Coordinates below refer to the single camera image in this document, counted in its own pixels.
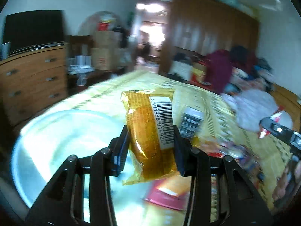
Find red snack packet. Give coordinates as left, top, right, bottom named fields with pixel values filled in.
left=258, top=106, right=284, bottom=139

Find yellow cake snack packet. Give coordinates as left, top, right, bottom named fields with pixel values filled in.
left=121, top=88, right=178, bottom=185

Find pile of assorted snacks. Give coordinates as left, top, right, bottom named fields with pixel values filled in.
left=192, top=137, right=265, bottom=184

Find red flat snack box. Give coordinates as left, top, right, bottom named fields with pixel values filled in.
left=144, top=176, right=191, bottom=211

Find pink white quilt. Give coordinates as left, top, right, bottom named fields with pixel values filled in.
left=221, top=89, right=279, bottom=133

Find large white plastic basin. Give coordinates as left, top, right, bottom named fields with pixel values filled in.
left=11, top=110, right=150, bottom=225

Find yellow patterned bed blanket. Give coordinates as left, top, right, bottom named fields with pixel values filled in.
left=18, top=70, right=294, bottom=226

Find black rectangular box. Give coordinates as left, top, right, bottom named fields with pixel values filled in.
left=178, top=107, right=204, bottom=140

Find maroon hanging garment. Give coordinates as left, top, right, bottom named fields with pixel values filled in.
left=205, top=50, right=233, bottom=94

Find wooden drawer dresser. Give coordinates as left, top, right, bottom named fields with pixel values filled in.
left=1, top=45, right=67, bottom=126

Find stacked cardboard boxes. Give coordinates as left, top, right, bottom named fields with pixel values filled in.
left=91, top=31, right=121, bottom=71

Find brown wooden wardrobe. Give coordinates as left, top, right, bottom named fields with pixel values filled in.
left=159, top=0, right=260, bottom=73

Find black flat television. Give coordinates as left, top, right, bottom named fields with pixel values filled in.
left=2, top=10, right=65, bottom=53

